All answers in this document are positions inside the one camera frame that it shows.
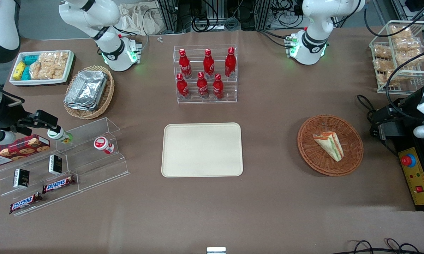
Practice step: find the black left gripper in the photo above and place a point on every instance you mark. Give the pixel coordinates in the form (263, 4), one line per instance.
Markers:
(399, 110)

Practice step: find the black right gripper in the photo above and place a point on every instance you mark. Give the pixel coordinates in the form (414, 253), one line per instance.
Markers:
(7, 113)

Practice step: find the triangle sandwich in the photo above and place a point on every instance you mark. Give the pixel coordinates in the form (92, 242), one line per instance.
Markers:
(330, 144)

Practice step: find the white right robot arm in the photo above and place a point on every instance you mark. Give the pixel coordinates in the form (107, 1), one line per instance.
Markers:
(102, 21)

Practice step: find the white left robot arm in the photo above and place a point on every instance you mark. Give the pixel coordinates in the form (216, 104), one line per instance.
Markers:
(316, 21)

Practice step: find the round brown wicker basket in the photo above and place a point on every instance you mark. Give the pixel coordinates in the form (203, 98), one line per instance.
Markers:
(351, 141)

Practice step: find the white rectangular snack tray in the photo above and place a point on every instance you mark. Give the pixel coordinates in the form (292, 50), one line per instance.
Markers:
(70, 68)

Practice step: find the oval light wicker basket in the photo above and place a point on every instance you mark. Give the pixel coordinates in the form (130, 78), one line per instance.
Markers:
(107, 97)

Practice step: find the cream rectangular plastic tray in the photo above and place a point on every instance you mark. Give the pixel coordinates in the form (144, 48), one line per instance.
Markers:
(202, 150)

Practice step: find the green capped small bottle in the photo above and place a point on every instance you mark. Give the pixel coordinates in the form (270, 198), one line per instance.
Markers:
(58, 135)

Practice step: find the red chocolate cookie box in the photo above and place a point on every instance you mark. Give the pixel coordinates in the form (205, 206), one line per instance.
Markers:
(19, 150)

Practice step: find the red emergency stop button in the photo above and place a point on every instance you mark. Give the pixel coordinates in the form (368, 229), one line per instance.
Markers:
(407, 160)

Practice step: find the bagged fried snack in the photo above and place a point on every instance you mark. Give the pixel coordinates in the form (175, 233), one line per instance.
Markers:
(407, 44)
(400, 32)
(384, 65)
(388, 79)
(411, 57)
(382, 51)

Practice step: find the teal snack packet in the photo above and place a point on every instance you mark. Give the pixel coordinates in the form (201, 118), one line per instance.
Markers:
(26, 73)
(31, 59)

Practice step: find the small black white box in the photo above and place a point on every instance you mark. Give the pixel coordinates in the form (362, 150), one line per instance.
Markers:
(21, 178)
(55, 165)

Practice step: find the clear rice cracker bag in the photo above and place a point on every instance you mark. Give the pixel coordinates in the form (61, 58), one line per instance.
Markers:
(46, 72)
(54, 58)

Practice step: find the yellow snack packet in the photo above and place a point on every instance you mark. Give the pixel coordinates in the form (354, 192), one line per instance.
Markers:
(19, 70)

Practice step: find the stacked aluminium foil trays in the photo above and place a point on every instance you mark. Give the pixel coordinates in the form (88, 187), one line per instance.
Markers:
(86, 90)

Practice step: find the black yellow control box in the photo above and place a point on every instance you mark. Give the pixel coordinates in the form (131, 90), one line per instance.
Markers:
(418, 176)

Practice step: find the brown Snickers bar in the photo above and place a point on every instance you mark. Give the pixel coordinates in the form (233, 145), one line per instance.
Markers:
(25, 203)
(58, 184)

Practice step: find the clear acrylic step shelf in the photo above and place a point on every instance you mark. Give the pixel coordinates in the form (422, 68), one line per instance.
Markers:
(91, 165)

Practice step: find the red capped white bottle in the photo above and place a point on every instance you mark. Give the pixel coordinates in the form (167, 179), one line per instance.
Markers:
(104, 144)

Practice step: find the beige crumpled cloth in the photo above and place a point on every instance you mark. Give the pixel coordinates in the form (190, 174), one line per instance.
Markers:
(137, 17)

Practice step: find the red cola bottle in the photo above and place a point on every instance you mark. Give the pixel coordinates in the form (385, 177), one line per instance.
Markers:
(230, 62)
(202, 86)
(185, 65)
(218, 87)
(182, 87)
(208, 63)

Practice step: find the clear acrylic bottle rack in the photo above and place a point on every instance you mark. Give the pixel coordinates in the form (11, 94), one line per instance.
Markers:
(229, 95)

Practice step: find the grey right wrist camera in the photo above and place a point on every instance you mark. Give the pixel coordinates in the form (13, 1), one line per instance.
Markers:
(0, 138)

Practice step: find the aluminium profile frame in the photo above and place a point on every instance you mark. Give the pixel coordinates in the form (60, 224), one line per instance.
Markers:
(173, 16)
(256, 14)

